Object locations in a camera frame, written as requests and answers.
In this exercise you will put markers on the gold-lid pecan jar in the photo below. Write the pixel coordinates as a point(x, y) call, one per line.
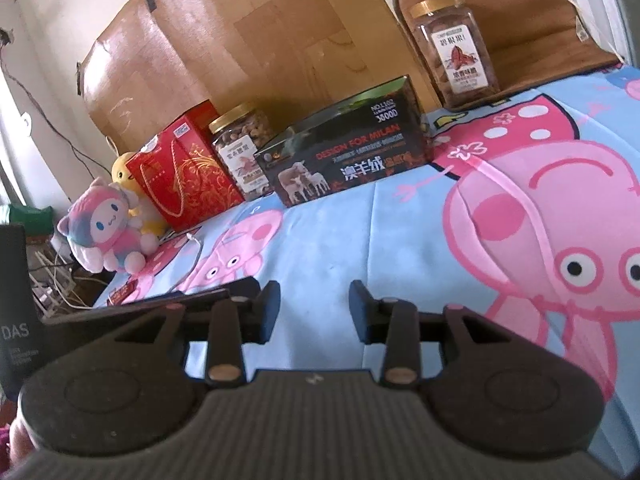
point(457, 60)

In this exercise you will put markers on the brown seat cushion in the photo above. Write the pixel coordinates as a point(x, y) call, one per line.
point(525, 40)

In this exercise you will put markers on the printed blanket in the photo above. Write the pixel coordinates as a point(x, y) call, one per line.
point(400, 240)

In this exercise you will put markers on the gold-lid cashew jar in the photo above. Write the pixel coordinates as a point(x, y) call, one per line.
point(245, 165)

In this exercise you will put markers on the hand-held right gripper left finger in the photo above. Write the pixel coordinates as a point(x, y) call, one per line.
point(267, 310)

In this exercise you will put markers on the small brown packet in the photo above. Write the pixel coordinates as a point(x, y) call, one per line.
point(125, 292)

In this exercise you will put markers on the pink plush toy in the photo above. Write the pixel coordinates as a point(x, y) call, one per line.
point(107, 225)

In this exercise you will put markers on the brown cardboard sheet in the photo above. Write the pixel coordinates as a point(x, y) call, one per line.
point(250, 50)

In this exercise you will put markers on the yellow plush toy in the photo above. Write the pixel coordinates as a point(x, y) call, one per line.
point(122, 172)

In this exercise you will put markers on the black cardboard box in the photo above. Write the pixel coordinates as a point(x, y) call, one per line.
point(350, 160)

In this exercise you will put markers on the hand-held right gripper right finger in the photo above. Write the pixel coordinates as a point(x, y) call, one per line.
point(361, 310)

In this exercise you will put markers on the green cloth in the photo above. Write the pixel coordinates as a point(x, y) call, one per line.
point(30, 222)

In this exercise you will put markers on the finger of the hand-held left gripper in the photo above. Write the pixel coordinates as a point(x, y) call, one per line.
point(150, 305)

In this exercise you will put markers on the red gift box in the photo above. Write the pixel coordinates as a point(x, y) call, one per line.
point(185, 185)

